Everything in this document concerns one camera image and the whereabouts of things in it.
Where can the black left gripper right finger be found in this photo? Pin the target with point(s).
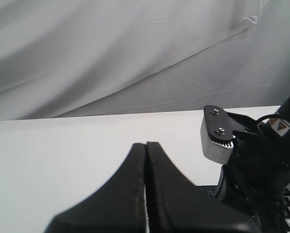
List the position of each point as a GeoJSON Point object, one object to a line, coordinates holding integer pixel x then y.
{"type": "Point", "coordinates": [176, 205]}

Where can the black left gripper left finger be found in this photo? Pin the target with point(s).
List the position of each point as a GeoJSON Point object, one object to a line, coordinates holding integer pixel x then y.
{"type": "Point", "coordinates": [116, 207]}

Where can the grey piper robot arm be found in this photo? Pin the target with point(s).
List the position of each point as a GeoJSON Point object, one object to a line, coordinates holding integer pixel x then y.
{"type": "Point", "coordinates": [289, 111]}

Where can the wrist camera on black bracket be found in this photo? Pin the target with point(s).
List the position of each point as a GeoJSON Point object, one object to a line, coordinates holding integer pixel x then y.
{"type": "Point", "coordinates": [220, 131]}

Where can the grey fabric backdrop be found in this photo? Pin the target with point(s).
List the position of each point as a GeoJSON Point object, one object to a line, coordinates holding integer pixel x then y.
{"type": "Point", "coordinates": [72, 58]}

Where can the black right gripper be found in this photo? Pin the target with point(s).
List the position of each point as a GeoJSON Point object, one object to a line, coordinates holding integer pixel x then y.
{"type": "Point", "coordinates": [263, 162]}

